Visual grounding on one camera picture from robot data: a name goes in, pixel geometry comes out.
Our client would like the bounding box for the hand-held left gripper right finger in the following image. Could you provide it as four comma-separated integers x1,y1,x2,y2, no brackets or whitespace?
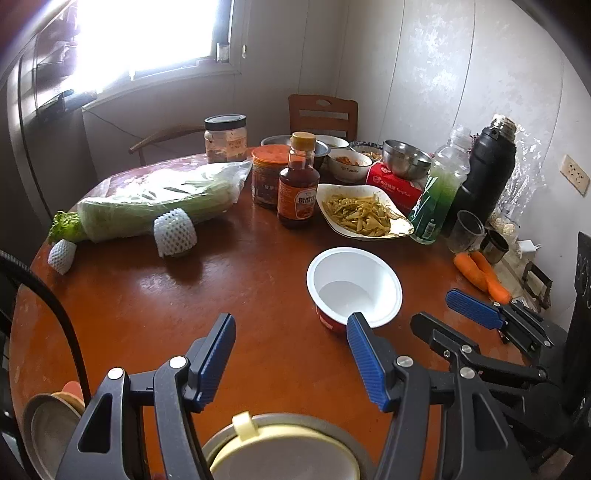
346,312,525,480

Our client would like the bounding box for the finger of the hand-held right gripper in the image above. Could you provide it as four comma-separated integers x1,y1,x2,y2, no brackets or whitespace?
410,312,551,385
445,289,555,354

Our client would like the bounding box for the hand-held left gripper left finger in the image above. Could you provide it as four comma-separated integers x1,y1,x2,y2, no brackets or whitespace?
55,313,237,480

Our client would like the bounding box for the red paper bowl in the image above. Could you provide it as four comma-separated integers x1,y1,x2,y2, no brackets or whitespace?
306,248,404,334

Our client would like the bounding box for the yellow shell-shaped plate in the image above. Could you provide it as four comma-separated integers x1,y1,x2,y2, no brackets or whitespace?
51,391,87,414

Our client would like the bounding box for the round steel plate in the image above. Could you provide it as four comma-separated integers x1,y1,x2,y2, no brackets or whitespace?
22,393,84,480

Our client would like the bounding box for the carrot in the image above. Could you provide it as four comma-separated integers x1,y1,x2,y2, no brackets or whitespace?
470,250,512,305
453,253,490,291

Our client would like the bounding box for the small steel cup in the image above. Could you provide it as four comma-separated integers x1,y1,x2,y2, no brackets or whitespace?
480,229,509,265

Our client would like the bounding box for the clear plastic cup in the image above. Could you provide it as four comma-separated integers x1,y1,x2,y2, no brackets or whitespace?
447,210,485,254

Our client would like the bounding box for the green drink bottle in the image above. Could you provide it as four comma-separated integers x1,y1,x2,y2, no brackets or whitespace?
409,127,471,245

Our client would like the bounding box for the black thermos flask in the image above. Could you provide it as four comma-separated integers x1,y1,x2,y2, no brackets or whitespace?
441,114,517,236

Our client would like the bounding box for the clear plastic bag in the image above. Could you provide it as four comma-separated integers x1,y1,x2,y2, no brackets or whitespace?
489,129,543,241

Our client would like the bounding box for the white foam net sleeve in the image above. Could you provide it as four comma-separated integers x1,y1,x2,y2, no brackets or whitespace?
47,239,78,276
153,208,198,258

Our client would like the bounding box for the white plate of vegetables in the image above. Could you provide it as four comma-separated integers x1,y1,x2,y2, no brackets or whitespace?
316,183,415,240

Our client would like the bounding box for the red tissue pack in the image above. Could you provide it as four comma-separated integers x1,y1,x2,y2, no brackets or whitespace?
365,161,428,214

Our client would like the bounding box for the plastic-wrapped napa cabbage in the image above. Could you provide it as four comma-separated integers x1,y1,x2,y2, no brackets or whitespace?
48,159,254,244

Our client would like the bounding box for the white bowl with food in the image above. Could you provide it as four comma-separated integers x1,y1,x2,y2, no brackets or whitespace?
328,148,373,184

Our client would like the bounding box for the brown vinegar bottle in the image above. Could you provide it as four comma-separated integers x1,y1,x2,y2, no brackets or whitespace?
277,131,320,230

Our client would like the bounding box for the patterned ceramic bowl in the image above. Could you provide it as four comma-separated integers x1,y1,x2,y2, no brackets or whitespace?
349,141,384,162

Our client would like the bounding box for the red-lidded sauce jar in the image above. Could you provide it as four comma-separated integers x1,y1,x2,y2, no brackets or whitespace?
250,144,293,209

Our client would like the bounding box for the black-lidded clear jar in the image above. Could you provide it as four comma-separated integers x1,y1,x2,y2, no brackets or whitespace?
204,114,247,163

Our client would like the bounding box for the curved wooden chair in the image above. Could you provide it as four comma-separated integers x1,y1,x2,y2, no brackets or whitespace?
128,124,207,166

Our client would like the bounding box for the wooden slat-back chair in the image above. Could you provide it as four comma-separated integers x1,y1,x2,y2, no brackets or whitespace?
288,94,359,141

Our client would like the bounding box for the grey refrigerator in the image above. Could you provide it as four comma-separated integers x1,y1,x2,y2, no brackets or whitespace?
4,28,93,222

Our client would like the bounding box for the window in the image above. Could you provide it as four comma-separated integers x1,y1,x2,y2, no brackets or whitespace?
69,0,241,81

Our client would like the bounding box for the small dark frame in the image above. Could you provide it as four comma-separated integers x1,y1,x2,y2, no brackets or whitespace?
522,262,553,309

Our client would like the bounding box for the wall power outlet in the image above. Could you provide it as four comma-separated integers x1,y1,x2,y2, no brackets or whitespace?
561,154,591,190

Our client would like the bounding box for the black cable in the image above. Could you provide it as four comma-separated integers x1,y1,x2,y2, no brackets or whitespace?
0,250,93,407

